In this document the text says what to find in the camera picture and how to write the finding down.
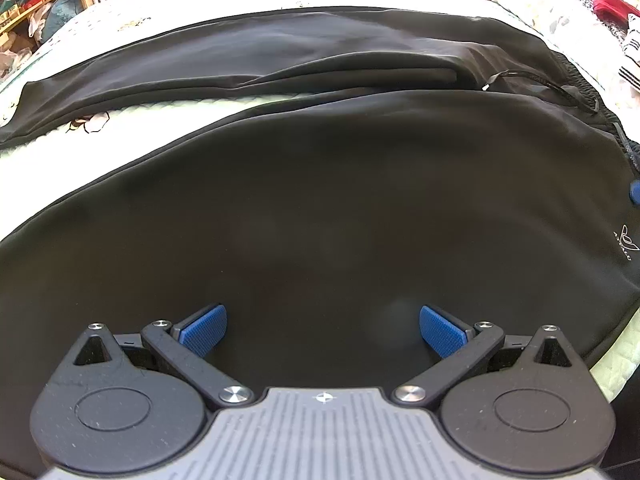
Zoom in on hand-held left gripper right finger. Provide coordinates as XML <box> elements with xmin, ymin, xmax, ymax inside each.
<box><xmin>391</xmin><ymin>305</ymin><xmax>573</xmax><ymax>407</ymax></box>

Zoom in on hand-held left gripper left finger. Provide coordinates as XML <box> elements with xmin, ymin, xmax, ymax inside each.
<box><xmin>74</xmin><ymin>304</ymin><xmax>256</xmax><ymax>408</ymax></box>

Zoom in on black pants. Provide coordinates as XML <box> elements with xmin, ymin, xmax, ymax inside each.
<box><xmin>0</xmin><ymin>6</ymin><xmax>640</xmax><ymax>393</ymax></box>

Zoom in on white black striped garment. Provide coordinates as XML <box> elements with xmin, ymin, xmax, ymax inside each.
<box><xmin>619</xmin><ymin>30</ymin><xmax>640</xmax><ymax>92</ymax></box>

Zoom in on red garment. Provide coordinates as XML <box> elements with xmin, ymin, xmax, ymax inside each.
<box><xmin>592</xmin><ymin>0</ymin><xmax>640</xmax><ymax>23</ymax></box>

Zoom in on floral duvet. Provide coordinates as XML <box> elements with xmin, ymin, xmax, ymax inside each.
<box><xmin>440</xmin><ymin>0</ymin><xmax>640</xmax><ymax>96</ymax></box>

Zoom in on green bee-print quilt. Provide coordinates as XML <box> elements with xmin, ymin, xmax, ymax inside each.
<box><xmin>0</xmin><ymin>0</ymin><xmax>640</xmax><ymax>403</ymax></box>

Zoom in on blue plastic bag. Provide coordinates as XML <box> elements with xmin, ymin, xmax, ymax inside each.
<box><xmin>40</xmin><ymin>0</ymin><xmax>81</xmax><ymax>43</ymax></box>

